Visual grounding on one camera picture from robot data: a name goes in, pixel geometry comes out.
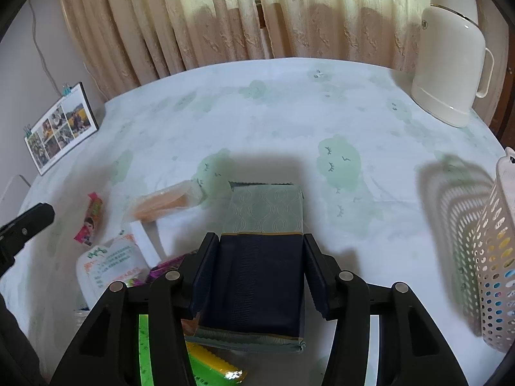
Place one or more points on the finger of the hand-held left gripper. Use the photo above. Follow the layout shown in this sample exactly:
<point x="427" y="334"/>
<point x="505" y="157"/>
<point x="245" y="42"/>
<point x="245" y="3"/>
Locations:
<point x="28" y="223"/>

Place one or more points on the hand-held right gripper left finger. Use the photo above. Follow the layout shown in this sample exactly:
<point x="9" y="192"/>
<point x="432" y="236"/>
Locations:
<point x="203" y="275"/>

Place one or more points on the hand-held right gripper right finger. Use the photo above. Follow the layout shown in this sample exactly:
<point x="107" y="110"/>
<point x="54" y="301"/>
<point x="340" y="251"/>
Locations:
<point x="318" y="283"/>

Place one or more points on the dark blue green snack packet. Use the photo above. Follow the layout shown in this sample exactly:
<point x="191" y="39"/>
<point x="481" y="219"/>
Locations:
<point x="257" y="273"/>

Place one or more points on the clear orange cracker packet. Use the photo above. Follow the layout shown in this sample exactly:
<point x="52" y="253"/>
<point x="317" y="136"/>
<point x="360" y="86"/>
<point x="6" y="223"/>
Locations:
<point x="161" y="203"/>

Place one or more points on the white perforated plastic basket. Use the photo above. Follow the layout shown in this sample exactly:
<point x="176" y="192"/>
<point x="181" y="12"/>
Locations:
<point x="497" y="257"/>

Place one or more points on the purple candy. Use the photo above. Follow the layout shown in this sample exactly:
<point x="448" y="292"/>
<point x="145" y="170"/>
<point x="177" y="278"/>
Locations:
<point x="165" y="267"/>

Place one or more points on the red candy packet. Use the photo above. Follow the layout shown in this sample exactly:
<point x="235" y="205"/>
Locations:
<point x="90" y="221"/>

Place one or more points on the yellow green snack packet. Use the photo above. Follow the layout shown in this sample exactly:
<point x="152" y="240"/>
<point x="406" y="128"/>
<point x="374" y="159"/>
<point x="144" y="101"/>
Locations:
<point x="209" y="366"/>

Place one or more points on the white pouch with green print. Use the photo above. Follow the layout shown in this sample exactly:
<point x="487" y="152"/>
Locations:
<point x="108" y="267"/>

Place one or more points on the teal binder clip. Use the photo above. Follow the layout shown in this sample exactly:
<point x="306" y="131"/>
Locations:
<point x="27" y="131"/>
<point x="66" y="88"/>

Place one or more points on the bright green snack packet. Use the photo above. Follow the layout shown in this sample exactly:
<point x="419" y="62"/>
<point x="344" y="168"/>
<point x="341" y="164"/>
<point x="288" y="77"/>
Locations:
<point x="145" y="350"/>

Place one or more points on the photo calendar card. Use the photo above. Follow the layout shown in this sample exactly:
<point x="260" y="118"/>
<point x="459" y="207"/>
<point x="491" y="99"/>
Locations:
<point x="60" y="128"/>

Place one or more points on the white green printed tablecloth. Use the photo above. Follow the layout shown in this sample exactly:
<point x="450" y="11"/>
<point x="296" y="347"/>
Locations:
<point x="281" y="120"/>

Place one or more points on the white thermos jug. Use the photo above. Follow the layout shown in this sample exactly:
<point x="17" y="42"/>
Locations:
<point x="446" y="56"/>

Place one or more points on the beige patterned curtain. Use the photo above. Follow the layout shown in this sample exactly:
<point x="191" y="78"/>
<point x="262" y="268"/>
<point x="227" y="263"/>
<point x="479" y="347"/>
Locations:
<point x="241" y="12"/>

